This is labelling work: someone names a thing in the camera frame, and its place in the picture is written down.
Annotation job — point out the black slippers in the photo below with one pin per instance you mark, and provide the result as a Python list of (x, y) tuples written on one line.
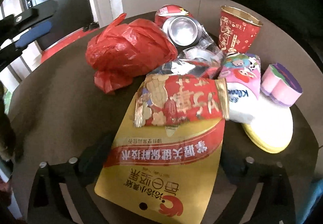
[(91, 26)]

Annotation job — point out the red gold snack wrapper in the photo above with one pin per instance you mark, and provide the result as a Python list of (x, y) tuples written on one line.
[(168, 100)]

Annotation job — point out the red drink can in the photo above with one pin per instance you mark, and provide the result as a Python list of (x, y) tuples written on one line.
[(182, 29)]

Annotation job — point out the yellow snack pouch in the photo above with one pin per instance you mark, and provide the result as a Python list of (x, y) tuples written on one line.
[(165, 173)]

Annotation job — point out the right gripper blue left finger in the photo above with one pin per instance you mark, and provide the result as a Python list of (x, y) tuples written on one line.
[(46, 202)]

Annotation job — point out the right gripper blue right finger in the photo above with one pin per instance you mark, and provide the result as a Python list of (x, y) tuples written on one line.
[(276, 200)]

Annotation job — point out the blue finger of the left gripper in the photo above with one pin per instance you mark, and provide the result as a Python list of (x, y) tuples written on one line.
[(14, 25), (32, 35)]

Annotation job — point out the red floor mat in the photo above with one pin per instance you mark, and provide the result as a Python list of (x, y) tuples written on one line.
[(70, 38)]

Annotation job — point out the silver wrapper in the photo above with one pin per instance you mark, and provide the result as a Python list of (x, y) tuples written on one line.
[(202, 60)]

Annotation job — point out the white yellow round scrubber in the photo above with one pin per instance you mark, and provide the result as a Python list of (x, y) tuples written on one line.
[(272, 127)]

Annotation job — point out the red plastic bag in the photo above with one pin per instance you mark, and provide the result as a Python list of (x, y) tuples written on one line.
[(124, 51)]

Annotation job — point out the red paper cup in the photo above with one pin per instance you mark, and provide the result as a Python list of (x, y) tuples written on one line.
[(237, 30)]

